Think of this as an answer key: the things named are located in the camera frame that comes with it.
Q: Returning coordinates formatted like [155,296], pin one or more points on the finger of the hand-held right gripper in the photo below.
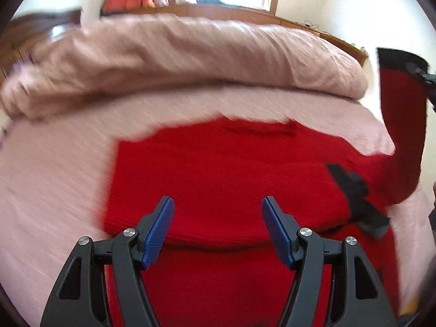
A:
[430,80]

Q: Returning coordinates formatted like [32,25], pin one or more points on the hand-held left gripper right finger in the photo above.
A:
[277,235]

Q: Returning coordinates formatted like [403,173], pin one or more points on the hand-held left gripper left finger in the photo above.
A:
[158,235]

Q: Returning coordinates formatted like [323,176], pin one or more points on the red knit sweater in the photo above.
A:
[218,177]

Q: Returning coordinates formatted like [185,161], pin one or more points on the pink floral bed sheet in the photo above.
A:
[51,177]

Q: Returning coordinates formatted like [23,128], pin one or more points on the pink floral duvet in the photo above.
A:
[170,51]

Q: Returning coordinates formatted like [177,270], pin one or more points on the dark blue cloth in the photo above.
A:
[214,0]

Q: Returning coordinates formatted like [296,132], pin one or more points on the dark wooden headboard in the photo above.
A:
[20,37]

